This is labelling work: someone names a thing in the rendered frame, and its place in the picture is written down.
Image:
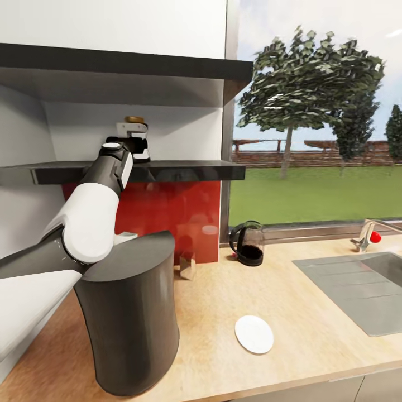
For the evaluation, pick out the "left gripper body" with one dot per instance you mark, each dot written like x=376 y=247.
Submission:
x=135 y=143

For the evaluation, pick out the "paper coffee filter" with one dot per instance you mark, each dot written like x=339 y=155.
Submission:
x=124 y=236

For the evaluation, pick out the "saucer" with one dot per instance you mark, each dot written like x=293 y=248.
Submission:
x=254 y=334

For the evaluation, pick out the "coffee maker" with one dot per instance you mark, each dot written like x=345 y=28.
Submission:
x=128 y=304

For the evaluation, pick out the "cabinet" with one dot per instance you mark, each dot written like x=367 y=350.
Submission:
x=378 y=386

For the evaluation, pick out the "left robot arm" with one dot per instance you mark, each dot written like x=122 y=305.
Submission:
x=34 y=280

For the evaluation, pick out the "electric kettle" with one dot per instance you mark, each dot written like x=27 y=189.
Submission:
x=250 y=243

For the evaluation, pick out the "bottle of coffee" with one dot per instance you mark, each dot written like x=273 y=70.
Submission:
x=138 y=158

